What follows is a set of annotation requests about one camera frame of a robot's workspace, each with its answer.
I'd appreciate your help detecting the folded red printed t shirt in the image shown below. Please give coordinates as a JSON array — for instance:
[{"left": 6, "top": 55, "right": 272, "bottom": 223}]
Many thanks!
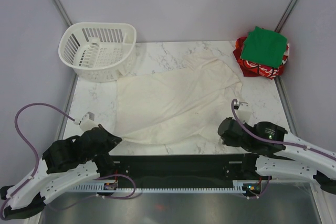
[{"left": 233, "top": 37, "right": 290, "bottom": 80}]

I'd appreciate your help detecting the white plastic laundry basket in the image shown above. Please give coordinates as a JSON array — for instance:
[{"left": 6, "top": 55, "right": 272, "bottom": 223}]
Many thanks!
[{"left": 58, "top": 22, "right": 137, "bottom": 82}]

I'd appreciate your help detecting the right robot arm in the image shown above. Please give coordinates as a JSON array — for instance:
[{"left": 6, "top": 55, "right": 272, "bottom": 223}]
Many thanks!
[{"left": 218, "top": 118, "right": 335, "bottom": 194}]

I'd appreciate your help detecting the white slotted cable duct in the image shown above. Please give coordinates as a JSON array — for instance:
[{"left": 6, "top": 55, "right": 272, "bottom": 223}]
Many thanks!
[{"left": 69, "top": 181, "right": 262, "bottom": 194}]

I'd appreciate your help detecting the right aluminium frame post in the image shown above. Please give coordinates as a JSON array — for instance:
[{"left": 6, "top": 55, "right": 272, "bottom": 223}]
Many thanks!
[{"left": 274, "top": 0, "right": 299, "bottom": 33}]

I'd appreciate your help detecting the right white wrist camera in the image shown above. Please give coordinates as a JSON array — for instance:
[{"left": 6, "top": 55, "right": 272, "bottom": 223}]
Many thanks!
[{"left": 234, "top": 101, "right": 252, "bottom": 123}]

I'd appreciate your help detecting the left aluminium table rail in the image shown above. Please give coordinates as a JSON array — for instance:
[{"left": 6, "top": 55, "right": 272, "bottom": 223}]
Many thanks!
[{"left": 54, "top": 73, "right": 78, "bottom": 141}]

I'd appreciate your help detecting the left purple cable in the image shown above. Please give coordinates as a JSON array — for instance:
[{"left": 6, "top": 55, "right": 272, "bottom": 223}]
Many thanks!
[{"left": 0, "top": 102, "right": 140, "bottom": 217}]

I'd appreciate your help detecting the cream white t shirt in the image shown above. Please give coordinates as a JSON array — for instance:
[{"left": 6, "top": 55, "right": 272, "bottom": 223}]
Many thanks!
[{"left": 114, "top": 51, "right": 243, "bottom": 145}]

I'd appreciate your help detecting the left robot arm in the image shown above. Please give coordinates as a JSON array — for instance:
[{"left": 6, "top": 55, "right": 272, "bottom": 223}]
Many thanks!
[{"left": 1, "top": 127, "right": 122, "bottom": 220}]

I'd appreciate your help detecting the purple cable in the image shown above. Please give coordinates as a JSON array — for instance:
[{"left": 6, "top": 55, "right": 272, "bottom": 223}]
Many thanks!
[
  {"left": 230, "top": 99, "right": 336, "bottom": 200},
  {"left": 0, "top": 102, "right": 140, "bottom": 217}
]

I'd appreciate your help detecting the folded green t shirt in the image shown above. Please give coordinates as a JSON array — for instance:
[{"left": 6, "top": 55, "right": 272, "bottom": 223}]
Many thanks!
[{"left": 241, "top": 26, "right": 287, "bottom": 68}]

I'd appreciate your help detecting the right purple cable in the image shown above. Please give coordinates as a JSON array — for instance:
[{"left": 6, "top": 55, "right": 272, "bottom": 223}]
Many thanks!
[{"left": 230, "top": 99, "right": 336, "bottom": 200}]

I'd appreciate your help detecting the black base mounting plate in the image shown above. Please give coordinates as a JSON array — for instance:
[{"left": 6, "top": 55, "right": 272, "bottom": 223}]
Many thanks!
[{"left": 97, "top": 154, "right": 269, "bottom": 188}]

